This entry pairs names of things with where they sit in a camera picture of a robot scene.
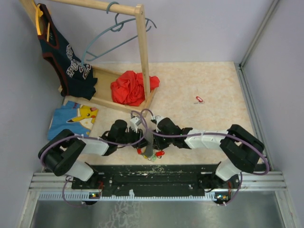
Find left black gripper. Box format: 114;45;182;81
117;125;151;149

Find red handled metal key organizer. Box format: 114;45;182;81
137;132;154;160

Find red tagged key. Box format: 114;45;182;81
155;151;165;158
193;96;205;105

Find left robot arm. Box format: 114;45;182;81
38;117;149;189

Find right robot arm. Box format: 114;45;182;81
151;116;267;188

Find red crumpled shirt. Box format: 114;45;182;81
110;71;145;106

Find blue pikachu shirt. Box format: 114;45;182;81
47;101;99;141

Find wooden clothes rack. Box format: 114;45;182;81
20;0;156;113

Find navy basketball jersey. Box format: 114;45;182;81
38;3;97;100

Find yellow plastic hanger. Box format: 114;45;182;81
35;4;50;42

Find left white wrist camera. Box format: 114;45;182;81
130;116;142;133

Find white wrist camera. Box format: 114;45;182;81
130;116;142;133
151;115;164;125

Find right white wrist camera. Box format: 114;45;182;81
151;115;164;125

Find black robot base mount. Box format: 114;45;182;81
72;164;227;197

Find grey slotted cable duct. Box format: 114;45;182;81
38;191;228;202

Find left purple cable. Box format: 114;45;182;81
40;110;152;209

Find teal wire hanger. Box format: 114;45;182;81
81;1;158;64

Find aluminium frame rail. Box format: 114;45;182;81
238;0;290;184

